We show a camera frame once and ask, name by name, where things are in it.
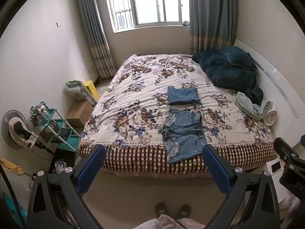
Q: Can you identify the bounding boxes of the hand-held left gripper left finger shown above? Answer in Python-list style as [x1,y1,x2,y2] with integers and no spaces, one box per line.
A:
[27,144,106,229]

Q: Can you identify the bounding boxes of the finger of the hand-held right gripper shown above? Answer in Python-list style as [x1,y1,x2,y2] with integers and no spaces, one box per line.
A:
[273,137,299,164]

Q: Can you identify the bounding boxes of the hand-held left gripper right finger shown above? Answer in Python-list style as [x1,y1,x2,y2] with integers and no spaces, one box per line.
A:
[201,144,280,229]

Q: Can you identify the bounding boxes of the frayed denim shorts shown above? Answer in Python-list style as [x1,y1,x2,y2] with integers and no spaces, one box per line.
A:
[159,108,208,164]

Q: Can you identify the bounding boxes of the folded denim pants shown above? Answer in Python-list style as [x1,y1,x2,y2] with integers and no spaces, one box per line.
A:
[167,85,200,106]

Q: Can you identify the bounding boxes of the white bedside table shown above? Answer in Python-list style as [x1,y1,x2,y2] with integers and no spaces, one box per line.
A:
[265,159,294,204]

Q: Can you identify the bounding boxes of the black waste bin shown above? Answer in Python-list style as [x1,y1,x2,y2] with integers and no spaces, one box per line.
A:
[49,151,77,173]

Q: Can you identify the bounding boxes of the teal storage rack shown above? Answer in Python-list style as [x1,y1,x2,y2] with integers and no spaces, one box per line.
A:
[30,108,82,152]

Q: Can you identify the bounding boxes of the light green cloth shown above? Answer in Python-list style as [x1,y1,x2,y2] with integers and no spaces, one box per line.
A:
[235,92,277,127]

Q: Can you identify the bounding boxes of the dark slipper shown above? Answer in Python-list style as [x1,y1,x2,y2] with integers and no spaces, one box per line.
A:
[154,202,169,218]
[176,204,192,220]

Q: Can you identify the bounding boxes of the cardboard box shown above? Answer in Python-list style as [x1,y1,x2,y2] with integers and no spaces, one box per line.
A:
[66,100,94,127]

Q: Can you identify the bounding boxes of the person's pink fleece clothing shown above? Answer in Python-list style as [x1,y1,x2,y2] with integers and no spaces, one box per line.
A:
[133,213,207,229]

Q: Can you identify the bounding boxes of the white bed headboard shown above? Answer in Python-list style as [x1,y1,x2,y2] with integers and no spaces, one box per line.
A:
[234,38,305,119]

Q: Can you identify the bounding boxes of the clutter of small bottles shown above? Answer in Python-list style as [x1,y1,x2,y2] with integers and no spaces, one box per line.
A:
[30,101,52,126]

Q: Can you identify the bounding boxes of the yellow box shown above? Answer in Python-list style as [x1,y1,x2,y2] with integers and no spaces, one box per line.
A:
[82,80,100,102]

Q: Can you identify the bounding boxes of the clear plastic bag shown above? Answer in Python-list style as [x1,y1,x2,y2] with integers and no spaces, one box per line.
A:
[66,81,96,106]

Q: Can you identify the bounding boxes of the floral bedspread bed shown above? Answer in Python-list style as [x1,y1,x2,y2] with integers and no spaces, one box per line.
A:
[79,54,278,175]

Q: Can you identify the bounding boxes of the dark teal duvet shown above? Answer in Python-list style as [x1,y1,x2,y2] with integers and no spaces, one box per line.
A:
[192,49,264,106]

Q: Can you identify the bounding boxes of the standing fan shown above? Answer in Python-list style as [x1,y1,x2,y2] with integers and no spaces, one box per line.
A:
[1,110,31,151]

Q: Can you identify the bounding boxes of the dark teal pillow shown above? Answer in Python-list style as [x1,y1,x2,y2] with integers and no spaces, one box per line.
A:
[218,46,258,71]

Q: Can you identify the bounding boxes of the grey-blue striped curtain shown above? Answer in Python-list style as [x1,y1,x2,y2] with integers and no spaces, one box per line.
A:
[75,0,117,78]
[188,0,238,54]

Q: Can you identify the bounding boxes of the barred window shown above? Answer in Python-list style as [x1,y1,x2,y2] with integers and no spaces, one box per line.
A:
[103,0,191,33]

